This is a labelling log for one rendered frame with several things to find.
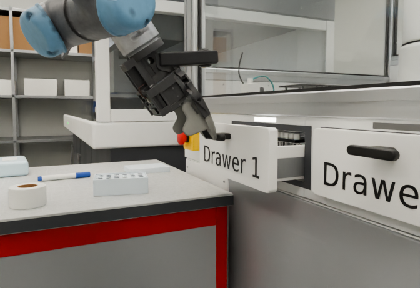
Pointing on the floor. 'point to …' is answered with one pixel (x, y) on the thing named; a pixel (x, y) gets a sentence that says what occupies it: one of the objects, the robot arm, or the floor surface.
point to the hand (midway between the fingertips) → (210, 130)
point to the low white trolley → (115, 232)
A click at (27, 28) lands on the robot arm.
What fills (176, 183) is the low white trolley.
